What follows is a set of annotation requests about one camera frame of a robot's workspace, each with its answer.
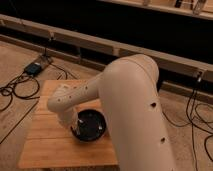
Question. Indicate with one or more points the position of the black ceramic bowl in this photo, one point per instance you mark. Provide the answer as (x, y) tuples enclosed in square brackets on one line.
[(92, 126)]

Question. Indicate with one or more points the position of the black power adapter box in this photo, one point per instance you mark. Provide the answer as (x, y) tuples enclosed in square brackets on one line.
[(33, 69)]

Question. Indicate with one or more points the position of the wooden shelf rail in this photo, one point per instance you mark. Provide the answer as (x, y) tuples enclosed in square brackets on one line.
[(166, 61)]

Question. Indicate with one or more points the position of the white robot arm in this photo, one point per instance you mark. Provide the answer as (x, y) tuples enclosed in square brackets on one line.
[(127, 90)]

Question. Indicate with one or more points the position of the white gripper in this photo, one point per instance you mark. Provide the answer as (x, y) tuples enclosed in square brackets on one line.
[(69, 119)]

